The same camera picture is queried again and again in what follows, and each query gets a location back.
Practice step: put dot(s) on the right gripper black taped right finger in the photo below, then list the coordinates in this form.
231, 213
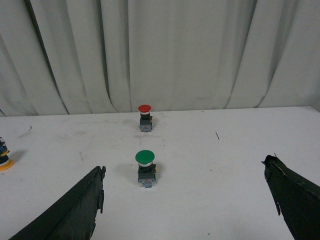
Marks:
296, 198

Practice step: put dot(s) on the right gripper black taped left finger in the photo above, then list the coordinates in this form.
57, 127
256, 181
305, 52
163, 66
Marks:
73, 216

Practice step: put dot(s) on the yellow mushroom push button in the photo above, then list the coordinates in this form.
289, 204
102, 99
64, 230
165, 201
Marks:
5, 161

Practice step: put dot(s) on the green mushroom push button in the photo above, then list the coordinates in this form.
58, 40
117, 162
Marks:
146, 175

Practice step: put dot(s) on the red mushroom push button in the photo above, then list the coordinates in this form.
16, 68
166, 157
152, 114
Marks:
145, 122

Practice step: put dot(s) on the white curtain backdrop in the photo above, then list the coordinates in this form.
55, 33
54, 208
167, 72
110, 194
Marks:
67, 57

